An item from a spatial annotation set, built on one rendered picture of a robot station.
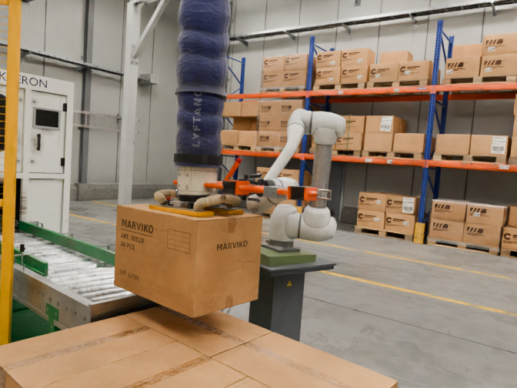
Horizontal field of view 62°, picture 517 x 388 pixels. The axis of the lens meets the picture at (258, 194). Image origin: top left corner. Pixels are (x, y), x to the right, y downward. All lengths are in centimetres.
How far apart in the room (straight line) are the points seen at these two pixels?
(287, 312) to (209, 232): 104
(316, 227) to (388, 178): 798
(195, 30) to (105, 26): 1114
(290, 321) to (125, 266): 107
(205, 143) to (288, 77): 847
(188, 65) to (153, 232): 74
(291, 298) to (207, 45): 151
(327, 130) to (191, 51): 89
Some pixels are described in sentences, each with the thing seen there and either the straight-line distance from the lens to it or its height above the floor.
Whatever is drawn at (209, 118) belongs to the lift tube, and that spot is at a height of 149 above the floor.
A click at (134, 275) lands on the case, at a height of 75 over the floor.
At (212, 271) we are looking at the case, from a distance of 183.
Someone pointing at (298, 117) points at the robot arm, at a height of 158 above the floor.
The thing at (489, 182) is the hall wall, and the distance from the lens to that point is 1000.
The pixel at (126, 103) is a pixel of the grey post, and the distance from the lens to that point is 553.
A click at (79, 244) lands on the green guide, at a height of 62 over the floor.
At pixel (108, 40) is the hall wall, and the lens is 1310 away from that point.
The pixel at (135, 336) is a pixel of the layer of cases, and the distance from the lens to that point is 199.
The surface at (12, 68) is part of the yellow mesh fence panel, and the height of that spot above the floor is 172.
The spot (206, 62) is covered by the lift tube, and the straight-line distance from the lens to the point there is 197.
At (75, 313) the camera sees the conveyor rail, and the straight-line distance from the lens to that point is 233.
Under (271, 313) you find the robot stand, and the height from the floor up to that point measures 45.
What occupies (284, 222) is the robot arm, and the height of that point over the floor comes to 98.
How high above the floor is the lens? 131
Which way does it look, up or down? 4 degrees down
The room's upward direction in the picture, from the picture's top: 4 degrees clockwise
